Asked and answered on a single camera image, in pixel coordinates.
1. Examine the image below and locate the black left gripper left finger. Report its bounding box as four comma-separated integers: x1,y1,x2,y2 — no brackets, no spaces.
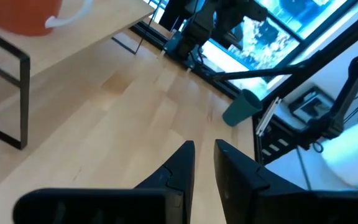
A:
134,140,196,224

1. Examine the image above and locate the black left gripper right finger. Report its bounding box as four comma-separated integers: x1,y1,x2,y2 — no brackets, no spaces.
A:
213,139,307,224

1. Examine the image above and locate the dark green plastic cup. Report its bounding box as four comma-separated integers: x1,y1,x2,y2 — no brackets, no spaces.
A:
222,88,264,128

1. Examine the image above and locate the red mug with white handle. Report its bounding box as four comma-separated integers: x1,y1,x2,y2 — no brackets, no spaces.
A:
0,0,94,37

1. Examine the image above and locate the black framed picture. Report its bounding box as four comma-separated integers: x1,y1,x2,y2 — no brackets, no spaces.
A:
287,86,336,124

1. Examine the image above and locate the black aluminium rig frame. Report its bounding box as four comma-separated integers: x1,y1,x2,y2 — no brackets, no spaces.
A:
129,12,358,166

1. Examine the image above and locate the wooden shelf with black frame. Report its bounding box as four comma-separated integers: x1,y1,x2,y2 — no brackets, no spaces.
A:
0,0,155,151

